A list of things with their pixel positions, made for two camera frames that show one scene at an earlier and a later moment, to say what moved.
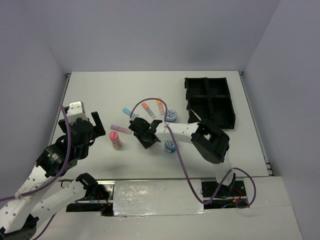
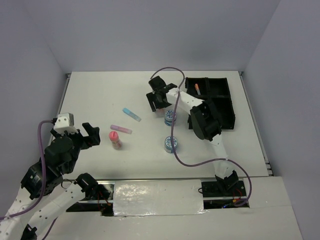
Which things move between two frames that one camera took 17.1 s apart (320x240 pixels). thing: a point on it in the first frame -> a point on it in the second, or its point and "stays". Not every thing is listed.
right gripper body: x=146 y=143 -> x=159 y=104
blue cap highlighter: x=128 y=112 stays
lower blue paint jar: x=169 y=147 stays
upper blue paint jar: x=171 y=115 stays
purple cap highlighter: x=120 y=129 stays
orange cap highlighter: x=146 y=107 -> x=197 y=89
